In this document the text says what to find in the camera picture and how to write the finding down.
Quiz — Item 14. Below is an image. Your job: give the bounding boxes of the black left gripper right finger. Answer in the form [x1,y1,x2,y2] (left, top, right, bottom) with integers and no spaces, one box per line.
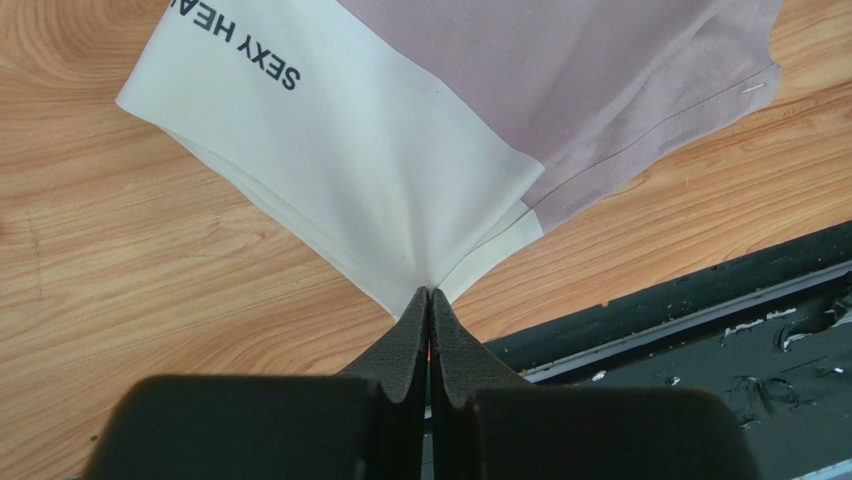
[429,290,760,479]

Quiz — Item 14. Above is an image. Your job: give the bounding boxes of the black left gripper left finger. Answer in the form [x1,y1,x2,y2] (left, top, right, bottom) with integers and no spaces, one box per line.
[84,288,428,479]

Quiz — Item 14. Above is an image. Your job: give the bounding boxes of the pink underwear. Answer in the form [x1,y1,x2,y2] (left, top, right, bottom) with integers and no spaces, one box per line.
[116,1,781,317]

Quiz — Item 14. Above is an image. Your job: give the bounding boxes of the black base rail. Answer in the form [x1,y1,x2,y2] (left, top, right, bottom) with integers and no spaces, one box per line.
[488,223,851,479]

